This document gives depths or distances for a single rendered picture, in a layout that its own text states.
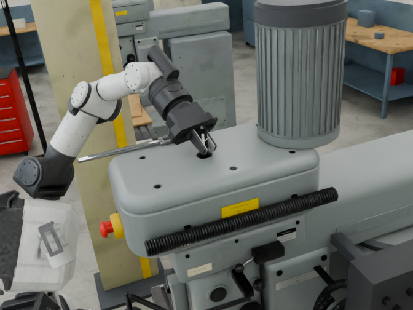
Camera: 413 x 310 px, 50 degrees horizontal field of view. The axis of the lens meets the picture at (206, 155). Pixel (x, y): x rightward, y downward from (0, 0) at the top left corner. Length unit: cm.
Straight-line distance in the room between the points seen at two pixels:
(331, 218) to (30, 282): 85
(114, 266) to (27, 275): 202
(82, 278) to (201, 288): 261
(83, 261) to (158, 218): 296
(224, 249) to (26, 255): 60
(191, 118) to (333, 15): 37
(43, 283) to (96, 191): 166
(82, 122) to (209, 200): 54
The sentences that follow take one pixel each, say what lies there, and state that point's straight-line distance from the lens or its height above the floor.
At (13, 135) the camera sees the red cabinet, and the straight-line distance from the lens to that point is 576.
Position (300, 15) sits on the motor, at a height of 219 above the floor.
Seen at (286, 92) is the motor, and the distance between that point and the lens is 99.
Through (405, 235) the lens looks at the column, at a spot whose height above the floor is 156.
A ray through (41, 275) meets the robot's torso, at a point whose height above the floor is 152.
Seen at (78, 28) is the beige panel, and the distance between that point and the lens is 264.
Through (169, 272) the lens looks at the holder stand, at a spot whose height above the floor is 115.
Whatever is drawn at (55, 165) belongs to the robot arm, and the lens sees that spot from 140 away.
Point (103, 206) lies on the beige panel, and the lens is 307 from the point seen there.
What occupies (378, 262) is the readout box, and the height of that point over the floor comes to 172.
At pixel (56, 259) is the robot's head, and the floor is 160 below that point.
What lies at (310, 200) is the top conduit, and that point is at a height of 180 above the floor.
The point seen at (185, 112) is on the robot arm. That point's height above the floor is 198.
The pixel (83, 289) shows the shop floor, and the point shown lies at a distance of 362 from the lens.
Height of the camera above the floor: 237
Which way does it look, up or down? 28 degrees down
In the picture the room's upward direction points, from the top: 5 degrees counter-clockwise
